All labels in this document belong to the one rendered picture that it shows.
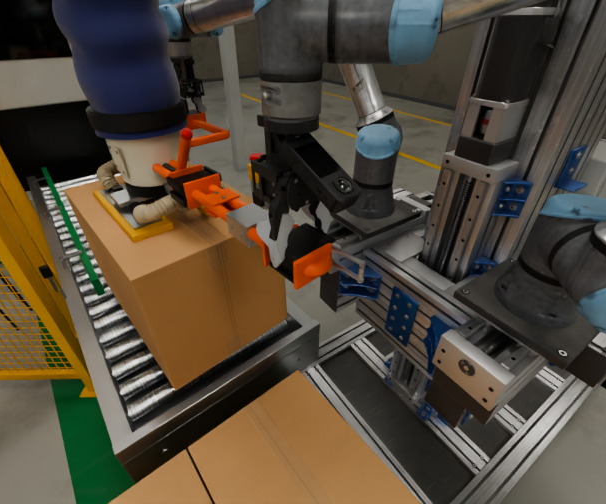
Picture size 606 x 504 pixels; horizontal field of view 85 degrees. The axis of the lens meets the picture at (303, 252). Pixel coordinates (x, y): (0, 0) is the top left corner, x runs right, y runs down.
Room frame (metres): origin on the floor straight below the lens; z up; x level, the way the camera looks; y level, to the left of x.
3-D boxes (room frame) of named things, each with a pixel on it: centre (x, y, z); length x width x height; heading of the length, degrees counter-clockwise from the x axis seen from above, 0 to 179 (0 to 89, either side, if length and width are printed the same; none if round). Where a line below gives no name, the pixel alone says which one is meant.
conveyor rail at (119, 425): (1.31, 1.21, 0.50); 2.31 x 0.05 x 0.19; 39
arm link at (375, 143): (0.91, -0.21, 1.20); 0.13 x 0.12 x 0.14; 162
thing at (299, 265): (0.42, 0.01, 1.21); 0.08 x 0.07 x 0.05; 42
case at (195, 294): (0.86, 0.40, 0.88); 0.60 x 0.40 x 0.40; 42
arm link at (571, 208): (0.49, -0.48, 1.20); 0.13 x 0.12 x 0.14; 171
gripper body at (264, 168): (0.45, 0.02, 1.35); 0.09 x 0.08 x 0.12; 43
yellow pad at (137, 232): (0.80, 0.48, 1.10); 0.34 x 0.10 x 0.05; 42
